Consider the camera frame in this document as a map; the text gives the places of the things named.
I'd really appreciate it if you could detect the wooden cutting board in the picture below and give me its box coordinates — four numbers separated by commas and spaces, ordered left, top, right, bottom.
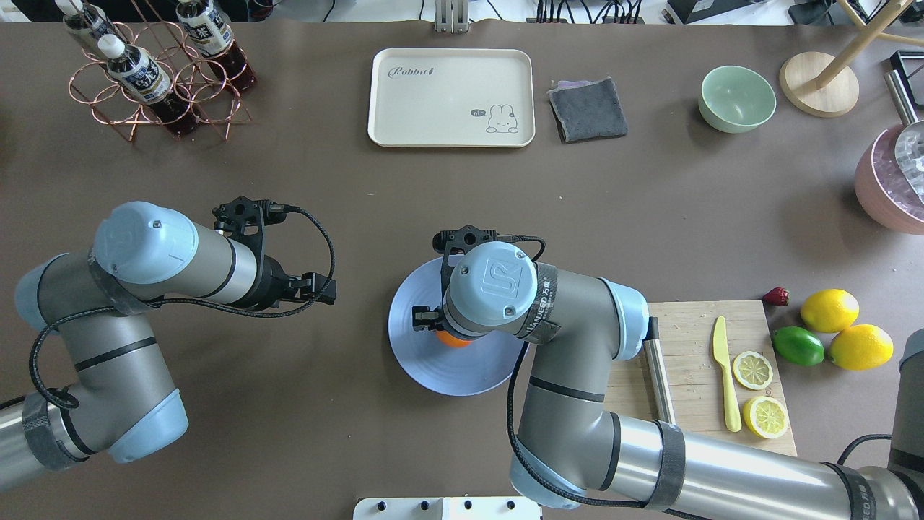
603, 300, 798, 456

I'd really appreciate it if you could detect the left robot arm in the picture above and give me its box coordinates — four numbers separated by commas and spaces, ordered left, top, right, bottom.
2, 196, 336, 490

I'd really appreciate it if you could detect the front tea bottle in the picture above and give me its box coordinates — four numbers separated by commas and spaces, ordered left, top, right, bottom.
97, 34, 199, 136

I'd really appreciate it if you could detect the copper wire bottle rack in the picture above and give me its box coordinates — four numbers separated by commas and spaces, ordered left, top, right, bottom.
67, 1, 251, 142

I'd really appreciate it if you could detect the green bowl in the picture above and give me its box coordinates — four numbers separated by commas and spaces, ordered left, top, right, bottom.
697, 65, 777, 133

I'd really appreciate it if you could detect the steel muddler black tip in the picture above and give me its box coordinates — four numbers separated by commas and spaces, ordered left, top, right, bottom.
642, 316, 677, 424

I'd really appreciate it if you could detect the lower lemon half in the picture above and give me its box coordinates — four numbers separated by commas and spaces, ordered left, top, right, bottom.
742, 396, 790, 440

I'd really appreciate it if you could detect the wooden cup stand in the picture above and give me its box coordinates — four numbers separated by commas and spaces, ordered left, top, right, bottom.
779, 1, 923, 118

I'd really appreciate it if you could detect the cream rabbit tray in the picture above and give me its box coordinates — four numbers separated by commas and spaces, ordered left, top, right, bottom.
367, 48, 536, 148

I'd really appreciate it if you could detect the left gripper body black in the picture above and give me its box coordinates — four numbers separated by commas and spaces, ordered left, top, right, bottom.
212, 196, 300, 310

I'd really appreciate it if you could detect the pink ice bowl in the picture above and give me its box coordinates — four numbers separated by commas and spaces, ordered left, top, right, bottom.
854, 124, 923, 235

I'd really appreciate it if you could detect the right tea bottle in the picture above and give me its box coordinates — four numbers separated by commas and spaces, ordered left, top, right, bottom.
175, 1, 257, 92

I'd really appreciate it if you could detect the whole lemon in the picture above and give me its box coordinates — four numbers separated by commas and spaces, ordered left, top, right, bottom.
828, 324, 894, 371
800, 287, 859, 333

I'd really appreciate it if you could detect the lemon half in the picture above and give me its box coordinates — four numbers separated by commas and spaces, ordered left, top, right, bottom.
742, 396, 790, 440
731, 351, 775, 391

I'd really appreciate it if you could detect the upper lemon half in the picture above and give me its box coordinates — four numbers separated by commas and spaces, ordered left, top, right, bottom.
731, 351, 775, 391

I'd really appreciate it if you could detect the red strawberry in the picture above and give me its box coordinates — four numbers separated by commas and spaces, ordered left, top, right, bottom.
760, 287, 790, 307

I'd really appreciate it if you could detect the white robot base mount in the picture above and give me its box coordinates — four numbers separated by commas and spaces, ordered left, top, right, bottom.
352, 496, 544, 519

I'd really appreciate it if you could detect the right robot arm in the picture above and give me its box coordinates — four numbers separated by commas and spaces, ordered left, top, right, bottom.
411, 226, 922, 519

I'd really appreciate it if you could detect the green lime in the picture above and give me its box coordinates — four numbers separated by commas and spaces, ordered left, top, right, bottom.
771, 326, 825, 366

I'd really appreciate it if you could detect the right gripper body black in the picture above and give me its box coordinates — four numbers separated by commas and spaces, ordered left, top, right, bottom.
432, 225, 498, 290

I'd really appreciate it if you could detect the upper whole lemon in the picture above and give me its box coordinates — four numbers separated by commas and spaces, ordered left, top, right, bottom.
800, 287, 859, 333

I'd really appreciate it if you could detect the orange mandarin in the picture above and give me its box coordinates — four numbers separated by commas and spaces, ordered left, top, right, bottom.
435, 330, 472, 348

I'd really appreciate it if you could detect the yellow plastic knife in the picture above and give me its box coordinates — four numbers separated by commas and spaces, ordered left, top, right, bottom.
712, 315, 742, 432

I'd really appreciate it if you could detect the steel ice scoop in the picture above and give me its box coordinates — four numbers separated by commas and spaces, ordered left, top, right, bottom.
886, 69, 923, 201

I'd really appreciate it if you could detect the grey folded cloth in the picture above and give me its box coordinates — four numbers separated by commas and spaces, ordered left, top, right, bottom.
547, 77, 628, 144

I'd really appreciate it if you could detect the blue round plate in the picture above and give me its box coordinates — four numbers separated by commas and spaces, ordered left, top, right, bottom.
388, 258, 522, 397

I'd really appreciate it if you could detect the lower whole lemon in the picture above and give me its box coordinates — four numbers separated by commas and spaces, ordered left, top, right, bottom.
828, 324, 894, 371

